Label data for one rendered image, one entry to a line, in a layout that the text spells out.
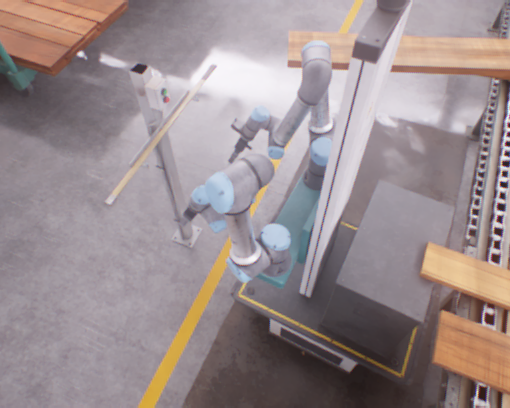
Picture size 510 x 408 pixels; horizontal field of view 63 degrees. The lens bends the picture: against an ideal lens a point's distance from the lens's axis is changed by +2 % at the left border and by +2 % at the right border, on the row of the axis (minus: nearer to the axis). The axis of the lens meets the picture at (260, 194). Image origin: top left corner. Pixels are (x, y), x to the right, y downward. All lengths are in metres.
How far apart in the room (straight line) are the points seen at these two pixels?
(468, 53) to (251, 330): 1.94
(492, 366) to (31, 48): 3.29
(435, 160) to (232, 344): 1.95
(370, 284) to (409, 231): 0.31
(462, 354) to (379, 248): 0.46
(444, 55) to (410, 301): 1.44
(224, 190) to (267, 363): 1.37
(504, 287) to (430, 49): 1.37
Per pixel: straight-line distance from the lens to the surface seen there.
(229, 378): 2.38
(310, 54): 1.67
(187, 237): 2.68
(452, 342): 1.66
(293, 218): 1.90
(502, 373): 1.70
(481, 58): 2.66
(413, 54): 2.54
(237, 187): 1.22
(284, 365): 2.39
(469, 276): 1.79
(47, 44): 3.53
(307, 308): 2.15
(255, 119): 1.89
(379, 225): 1.81
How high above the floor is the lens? 2.34
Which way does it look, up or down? 55 degrees down
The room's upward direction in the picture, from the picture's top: 1 degrees clockwise
